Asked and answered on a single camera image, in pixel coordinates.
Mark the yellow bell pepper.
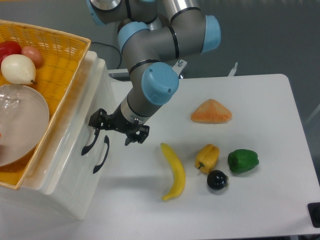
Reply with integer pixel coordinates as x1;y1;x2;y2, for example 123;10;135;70
194;144;220;174

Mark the orange triangular bread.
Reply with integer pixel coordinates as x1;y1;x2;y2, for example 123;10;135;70
190;98;233;124

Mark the pink peach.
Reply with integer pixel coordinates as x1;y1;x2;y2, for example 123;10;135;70
21;46;44;68

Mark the black round eggplant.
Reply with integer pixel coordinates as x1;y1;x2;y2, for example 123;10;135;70
207;170;229;190

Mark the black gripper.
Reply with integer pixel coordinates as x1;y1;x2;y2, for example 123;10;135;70
88;108;150;146

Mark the black device at edge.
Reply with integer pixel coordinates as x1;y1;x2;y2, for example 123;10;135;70
307;202;320;228

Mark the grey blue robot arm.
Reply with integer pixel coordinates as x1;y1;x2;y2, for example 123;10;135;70
87;0;221;144

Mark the clear plastic wrap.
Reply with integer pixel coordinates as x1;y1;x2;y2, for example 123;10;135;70
0;84;21;122

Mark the white drawer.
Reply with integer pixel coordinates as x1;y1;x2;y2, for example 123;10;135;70
60;123;115;220
40;51;116;198

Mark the black cable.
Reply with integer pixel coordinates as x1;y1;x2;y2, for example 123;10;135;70
90;41;122;71

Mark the yellow banana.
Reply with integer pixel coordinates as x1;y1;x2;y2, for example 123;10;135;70
160;143;186;202

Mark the white pear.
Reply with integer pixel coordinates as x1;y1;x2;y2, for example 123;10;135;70
0;54;36;85

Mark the white drawer cabinet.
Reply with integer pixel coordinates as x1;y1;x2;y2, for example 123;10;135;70
0;51;117;240

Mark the green bell pepper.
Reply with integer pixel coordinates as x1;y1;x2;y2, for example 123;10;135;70
227;149;259;174

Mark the yellow woven basket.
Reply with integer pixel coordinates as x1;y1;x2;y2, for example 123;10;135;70
0;20;91;190

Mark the red apple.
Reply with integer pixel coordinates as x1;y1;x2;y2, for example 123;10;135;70
0;40;22;63

